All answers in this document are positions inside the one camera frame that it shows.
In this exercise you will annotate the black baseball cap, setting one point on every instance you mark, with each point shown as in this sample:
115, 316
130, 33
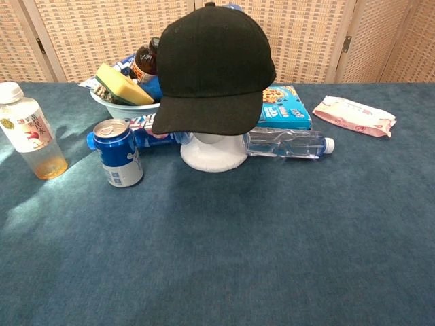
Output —
210, 68

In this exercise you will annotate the white foam mannequin head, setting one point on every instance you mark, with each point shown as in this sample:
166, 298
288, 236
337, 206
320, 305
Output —
210, 156

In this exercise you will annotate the blue labelled drink bottle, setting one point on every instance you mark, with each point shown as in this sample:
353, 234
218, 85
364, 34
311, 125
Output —
149, 137

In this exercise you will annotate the clear plastic water bottle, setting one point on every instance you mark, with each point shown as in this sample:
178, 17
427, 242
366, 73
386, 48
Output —
289, 144

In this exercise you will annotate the blue cookie box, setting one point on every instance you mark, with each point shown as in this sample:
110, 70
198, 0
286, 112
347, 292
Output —
285, 112

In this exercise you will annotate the teal tablecloth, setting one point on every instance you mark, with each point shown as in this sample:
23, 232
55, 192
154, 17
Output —
217, 254

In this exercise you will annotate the blue cloth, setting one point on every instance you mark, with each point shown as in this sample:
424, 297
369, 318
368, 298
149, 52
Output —
153, 89

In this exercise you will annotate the blue and white drink can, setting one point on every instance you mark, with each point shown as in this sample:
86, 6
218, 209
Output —
117, 153

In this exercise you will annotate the light blue plastic bowl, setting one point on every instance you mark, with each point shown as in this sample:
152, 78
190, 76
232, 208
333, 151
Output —
129, 110

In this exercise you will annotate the brown glass bottle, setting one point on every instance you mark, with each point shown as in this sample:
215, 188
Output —
144, 61

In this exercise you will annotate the yellow and green sponge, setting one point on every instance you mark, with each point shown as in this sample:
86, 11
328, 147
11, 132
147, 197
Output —
119, 83

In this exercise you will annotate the blue and white snack packet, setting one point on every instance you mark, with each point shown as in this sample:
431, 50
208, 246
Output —
124, 62

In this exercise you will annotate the pink wet wipes pack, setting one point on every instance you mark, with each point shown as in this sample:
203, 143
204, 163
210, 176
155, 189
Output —
353, 115

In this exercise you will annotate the small blue object behind head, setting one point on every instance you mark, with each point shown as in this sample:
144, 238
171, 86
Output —
234, 5

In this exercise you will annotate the woven folding screen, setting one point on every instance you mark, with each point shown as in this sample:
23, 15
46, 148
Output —
102, 34

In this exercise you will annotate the black screen hinge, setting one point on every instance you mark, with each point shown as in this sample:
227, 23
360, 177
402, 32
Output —
41, 45
347, 44

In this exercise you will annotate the apple juice bottle white cap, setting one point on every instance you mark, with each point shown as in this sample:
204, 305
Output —
25, 129

